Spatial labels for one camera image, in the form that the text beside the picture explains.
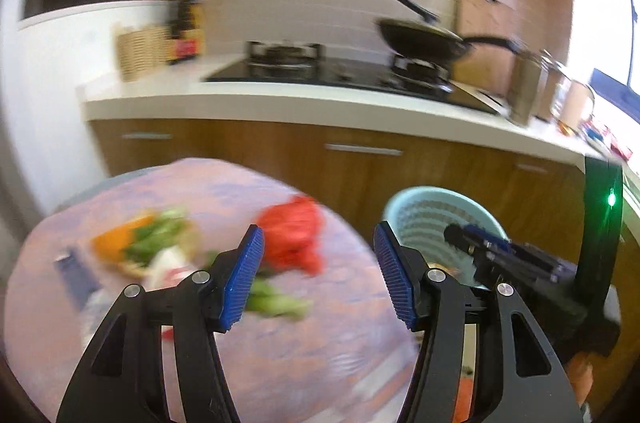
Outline blue white milk carton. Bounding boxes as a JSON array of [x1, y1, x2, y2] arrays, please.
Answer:
[[54, 247, 102, 311]]

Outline green bok choy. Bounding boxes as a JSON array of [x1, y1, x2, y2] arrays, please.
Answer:
[[204, 249, 314, 321]]

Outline red plastic bag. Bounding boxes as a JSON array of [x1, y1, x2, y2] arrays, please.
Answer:
[[256, 195, 324, 276]]

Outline orange peel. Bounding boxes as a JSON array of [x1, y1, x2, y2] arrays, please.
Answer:
[[91, 214, 155, 264]]

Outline wooden kitchen cabinets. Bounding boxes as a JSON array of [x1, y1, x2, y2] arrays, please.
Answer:
[[88, 117, 640, 334]]

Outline person right hand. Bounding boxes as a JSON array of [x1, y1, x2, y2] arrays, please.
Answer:
[[564, 353, 593, 406]]

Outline light blue plastic basket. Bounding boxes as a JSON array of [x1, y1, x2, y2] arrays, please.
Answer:
[[382, 186, 506, 287]]

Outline leafy greens pile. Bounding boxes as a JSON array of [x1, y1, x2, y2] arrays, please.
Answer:
[[118, 207, 202, 278]]

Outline white countertop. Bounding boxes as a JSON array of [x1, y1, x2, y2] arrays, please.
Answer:
[[77, 52, 640, 214]]

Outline beige kettle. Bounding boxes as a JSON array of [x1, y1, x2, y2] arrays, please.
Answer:
[[558, 80, 596, 136]]

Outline steel pot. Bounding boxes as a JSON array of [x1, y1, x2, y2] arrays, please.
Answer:
[[506, 50, 565, 127]]

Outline black wok pan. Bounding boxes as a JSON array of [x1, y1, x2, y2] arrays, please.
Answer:
[[375, 0, 524, 65]]

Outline wooden cutting board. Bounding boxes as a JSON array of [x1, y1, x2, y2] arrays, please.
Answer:
[[451, 0, 519, 97]]

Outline black gas stove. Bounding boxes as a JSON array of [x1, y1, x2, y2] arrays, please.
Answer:
[[203, 42, 498, 115]]

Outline beige utensil holder basket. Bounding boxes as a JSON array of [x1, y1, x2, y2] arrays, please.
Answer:
[[113, 24, 167, 82]]

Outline dark sauce bottle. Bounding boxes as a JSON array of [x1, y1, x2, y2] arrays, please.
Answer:
[[165, 0, 206, 65]]

